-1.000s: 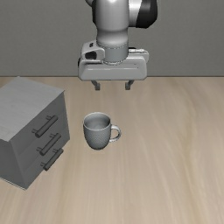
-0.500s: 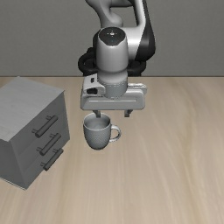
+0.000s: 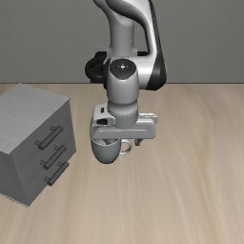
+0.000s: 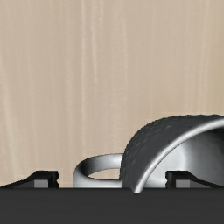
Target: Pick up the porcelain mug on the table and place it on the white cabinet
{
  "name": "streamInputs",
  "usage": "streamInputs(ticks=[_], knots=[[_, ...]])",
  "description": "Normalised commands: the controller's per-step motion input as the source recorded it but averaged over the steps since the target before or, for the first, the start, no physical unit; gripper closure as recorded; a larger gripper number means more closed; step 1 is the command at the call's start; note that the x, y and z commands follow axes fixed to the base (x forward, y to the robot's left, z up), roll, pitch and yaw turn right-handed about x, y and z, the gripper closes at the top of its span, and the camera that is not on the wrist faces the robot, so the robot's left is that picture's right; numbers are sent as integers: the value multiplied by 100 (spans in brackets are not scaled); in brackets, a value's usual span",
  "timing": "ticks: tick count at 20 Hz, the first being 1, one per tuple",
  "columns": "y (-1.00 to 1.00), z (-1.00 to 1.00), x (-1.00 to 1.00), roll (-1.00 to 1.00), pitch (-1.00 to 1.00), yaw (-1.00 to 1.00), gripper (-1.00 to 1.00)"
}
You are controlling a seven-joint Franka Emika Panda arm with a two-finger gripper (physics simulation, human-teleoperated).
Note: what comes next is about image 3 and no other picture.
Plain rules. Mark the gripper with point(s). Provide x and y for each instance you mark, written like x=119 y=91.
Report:
x=144 y=128

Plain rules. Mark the white porcelain mug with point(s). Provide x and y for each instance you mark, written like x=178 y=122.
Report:
x=106 y=153

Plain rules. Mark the grey cabinet with drawers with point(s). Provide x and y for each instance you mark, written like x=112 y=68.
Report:
x=28 y=136

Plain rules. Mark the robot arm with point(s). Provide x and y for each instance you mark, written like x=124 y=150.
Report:
x=124 y=85

